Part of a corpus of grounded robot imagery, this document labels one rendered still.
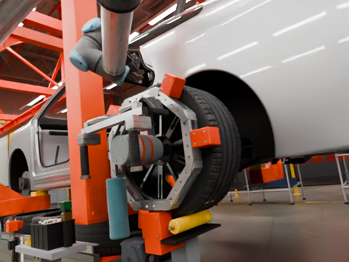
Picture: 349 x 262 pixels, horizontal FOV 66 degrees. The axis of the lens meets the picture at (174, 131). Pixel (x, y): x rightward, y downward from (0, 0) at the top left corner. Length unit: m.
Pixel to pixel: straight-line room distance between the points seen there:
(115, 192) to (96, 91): 0.68
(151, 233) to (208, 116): 0.56
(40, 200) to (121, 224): 2.33
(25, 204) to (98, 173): 1.96
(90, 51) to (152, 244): 0.84
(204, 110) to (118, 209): 0.57
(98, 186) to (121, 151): 0.46
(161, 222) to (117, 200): 0.21
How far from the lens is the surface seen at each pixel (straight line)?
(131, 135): 0.97
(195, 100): 1.17
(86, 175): 1.23
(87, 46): 1.17
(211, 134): 1.02
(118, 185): 1.23
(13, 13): 0.57
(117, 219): 1.24
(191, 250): 1.39
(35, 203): 3.48
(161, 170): 1.31
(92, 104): 1.62
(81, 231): 1.99
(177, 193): 1.12
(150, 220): 1.24
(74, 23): 1.80
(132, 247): 1.52
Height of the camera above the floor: 0.72
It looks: 10 degrees up
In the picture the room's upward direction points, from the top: 7 degrees counter-clockwise
